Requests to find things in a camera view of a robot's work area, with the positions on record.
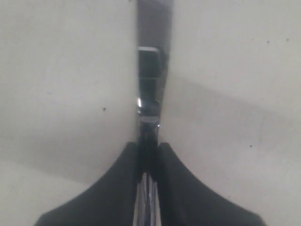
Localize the silver table knife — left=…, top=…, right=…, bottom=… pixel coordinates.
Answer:
left=135, top=0, right=174, bottom=226

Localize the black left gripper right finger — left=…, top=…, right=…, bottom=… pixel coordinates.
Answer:
left=157, top=143, right=265, bottom=226

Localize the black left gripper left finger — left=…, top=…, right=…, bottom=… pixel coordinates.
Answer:
left=36, top=142, right=138, bottom=226

